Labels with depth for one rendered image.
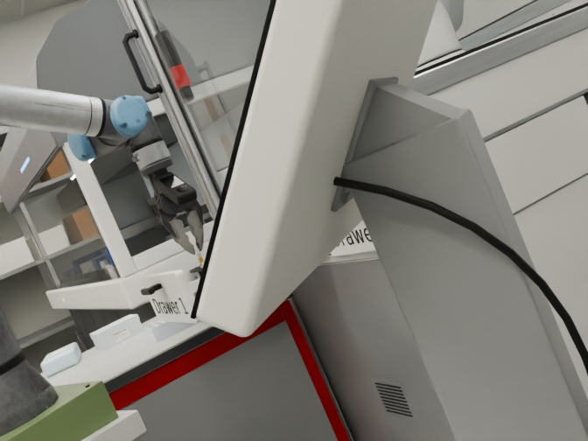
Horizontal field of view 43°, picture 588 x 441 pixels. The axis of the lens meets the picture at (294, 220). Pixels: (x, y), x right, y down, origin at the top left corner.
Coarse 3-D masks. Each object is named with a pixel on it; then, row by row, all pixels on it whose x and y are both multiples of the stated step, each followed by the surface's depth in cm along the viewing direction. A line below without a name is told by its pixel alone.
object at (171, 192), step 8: (160, 176) 163; (168, 176) 162; (176, 176) 162; (160, 184) 160; (168, 184) 159; (176, 184) 159; (184, 184) 159; (168, 192) 158; (176, 192) 156; (184, 192) 155; (192, 192) 156; (176, 200) 156; (184, 200) 156
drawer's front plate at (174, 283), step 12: (144, 276) 170; (156, 276) 160; (168, 276) 152; (180, 276) 148; (168, 288) 156; (180, 288) 148; (156, 300) 168; (168, 300) 159; (192, 300) 148; (156, 312) 173; (168, 312) 164; (180, 312) 155
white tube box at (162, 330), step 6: (156, 324) 189; (162, 324) 183; (168, 324) 184; (174, 324) 184; (180, 324) 185; (186, 324) 186; (192, 324) 186; (144, 330) 189; (150, 330) 183; (156, 330) 182; (162, 330) 183; (168, 330) 184; (174, 330) 184; (180, 330) 185; (150, 336) 186; (156, 336) 182; (162, 336) 183; (168, 336) 184; (156, 342) 183
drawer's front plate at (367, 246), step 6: (360, 222) 144; (354, 228) 147; (360, 228) 145; (348, 234) 150; (354, 234) 148; (348, 240) 151; (354, 240) 148; (360, 240) 146; (366, 240) 145; (342, 246) 154; (348, 246) 152; (354, 246) 149; (360, 246) 147; (366, 246) 146; (372, 246) 144; (336, 252) 157; (342, 252) 155; (348, 252) 153; (354, 252) 150; (360, 252) 148
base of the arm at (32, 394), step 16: (0, 368) 121; (16, 368) 123; (32, 368) 126; (0, 384) 120; (16, 384) 121; (32, 384) 124; (48, 384) 127; (0, 400) 119; (16, 400) 120; (32, 400) 121; (48, 400) 124; (0, 416) 119; (16, 416) 119; (32, 416) 120; (0, 432) 118
